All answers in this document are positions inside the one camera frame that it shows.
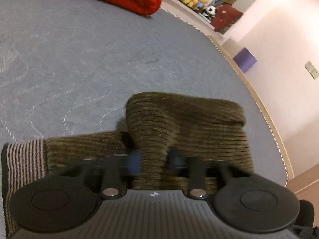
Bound purple box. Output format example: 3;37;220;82
233;48;257;73

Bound black white plush toy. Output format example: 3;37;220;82
202;5;216;18

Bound wall light switch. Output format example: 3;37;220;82
305;61;319;80

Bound brown corduroy pants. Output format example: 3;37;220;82
2;92;254;237

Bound dark red bag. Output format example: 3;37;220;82
210;4;243;33

